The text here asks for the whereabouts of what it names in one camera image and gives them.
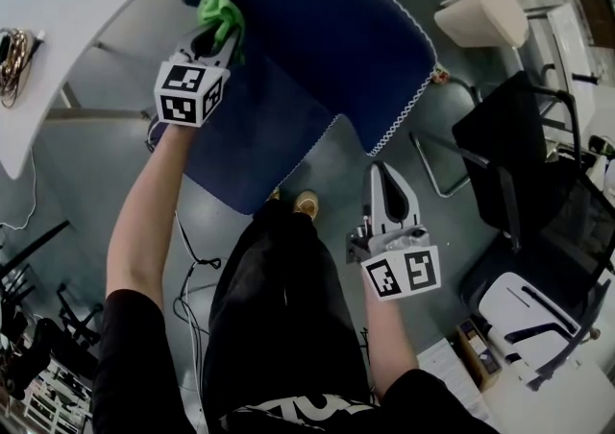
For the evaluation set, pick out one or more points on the brown flat board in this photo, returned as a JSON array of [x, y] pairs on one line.
[[598, 19]]

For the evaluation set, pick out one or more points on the person's black trousers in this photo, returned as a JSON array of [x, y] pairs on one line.
[[278, 317]]

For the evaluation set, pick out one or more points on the open cardboard box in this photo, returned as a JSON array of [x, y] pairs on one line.
[[480, 355]]

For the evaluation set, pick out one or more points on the person's left forearm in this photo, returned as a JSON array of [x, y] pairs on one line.
[[144, 211]]

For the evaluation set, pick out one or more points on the white paper sheet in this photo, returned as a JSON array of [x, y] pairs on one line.
[[447, 379]]

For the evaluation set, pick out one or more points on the black chair with metal frame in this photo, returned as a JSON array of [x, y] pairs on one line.
[[499, 134]]

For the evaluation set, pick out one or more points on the black office chair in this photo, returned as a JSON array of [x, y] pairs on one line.
[[62, 336]]

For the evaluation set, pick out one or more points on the person's left tan shoe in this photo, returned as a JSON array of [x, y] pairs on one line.
[[274, 194]]

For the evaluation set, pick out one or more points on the white narrow desk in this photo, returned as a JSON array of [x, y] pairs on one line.
[[572, 48]]

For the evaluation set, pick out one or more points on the person's tan shoe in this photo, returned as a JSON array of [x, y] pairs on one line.
[[306, 205], [274, 194]]

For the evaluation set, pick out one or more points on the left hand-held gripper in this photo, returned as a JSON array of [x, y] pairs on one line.
[[185, 91]]

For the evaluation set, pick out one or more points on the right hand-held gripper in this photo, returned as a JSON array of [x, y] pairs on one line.
[[401, 273]]

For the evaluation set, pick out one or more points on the person's right forearm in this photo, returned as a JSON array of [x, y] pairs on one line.
[[389, 345]]

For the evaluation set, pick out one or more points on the white plastic device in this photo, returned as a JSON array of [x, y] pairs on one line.
[[523, 302]]

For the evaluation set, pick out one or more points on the white curved table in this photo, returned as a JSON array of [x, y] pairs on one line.
[[72, 0]]

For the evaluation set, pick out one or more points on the person's black printed t-shirt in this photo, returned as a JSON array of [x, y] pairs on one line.
[[130, 350]]

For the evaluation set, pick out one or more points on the person's right tan shoe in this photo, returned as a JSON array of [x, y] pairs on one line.
[[306, 205]]

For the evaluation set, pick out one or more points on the grey table with black legs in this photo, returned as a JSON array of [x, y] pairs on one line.
[[33, 249]]

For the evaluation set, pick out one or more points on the blue upholstered chair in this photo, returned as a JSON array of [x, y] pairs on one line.
[[327, 29]]

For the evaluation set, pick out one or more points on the beige trash bin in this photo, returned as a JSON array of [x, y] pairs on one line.
[[485, 14]]

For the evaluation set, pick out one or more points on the green microfibre cloth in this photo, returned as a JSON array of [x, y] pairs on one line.
[[216, 14]]

